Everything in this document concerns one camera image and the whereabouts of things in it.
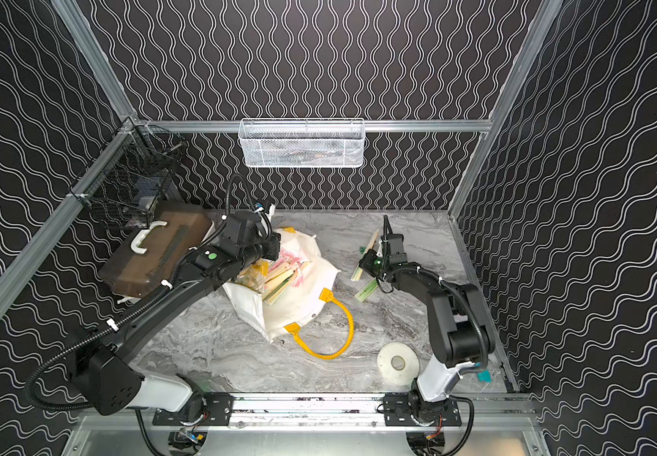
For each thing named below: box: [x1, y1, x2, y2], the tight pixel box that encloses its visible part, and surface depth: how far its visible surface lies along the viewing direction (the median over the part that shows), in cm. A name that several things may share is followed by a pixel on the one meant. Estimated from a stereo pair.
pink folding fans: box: [262, 247, 312, 305], surface depth 97 cm
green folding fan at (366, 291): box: [354, 277, 379, 303], surface depth 99 cm
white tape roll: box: [376, 342, 421, 388], surface depth 83 cm
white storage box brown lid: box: [99, 209, 213, 298], surface depth 89 cm
